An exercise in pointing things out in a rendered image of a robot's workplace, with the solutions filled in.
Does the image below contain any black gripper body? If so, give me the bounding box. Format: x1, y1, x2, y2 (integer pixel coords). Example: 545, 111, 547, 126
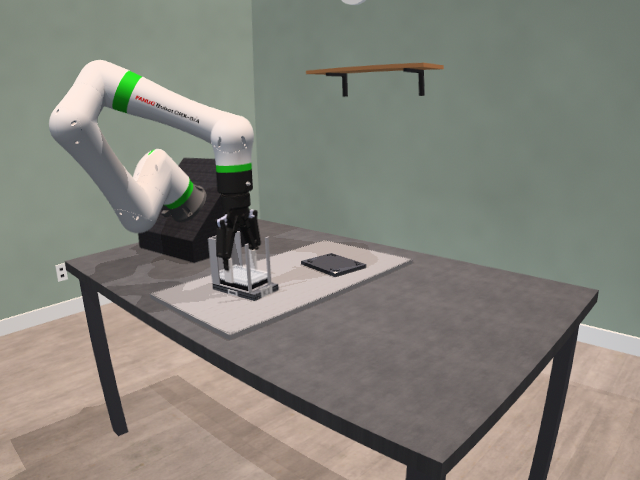
221, 192, 250, 229

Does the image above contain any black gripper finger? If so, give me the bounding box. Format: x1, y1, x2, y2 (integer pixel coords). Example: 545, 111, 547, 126
215, 214, 240, 283
240, 210, 261, 270

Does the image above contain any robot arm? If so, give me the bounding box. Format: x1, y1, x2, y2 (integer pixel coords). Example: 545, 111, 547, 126
49, 60, 254, 233

